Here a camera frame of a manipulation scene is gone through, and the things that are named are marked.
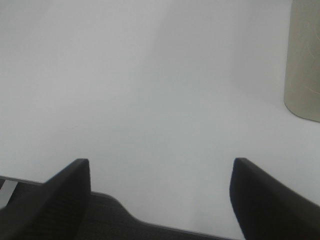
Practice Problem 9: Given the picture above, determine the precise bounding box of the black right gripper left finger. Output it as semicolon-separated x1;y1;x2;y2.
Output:
0;159;90;240

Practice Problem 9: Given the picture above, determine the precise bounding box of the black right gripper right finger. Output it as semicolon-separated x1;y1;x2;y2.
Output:
229;158;320;240

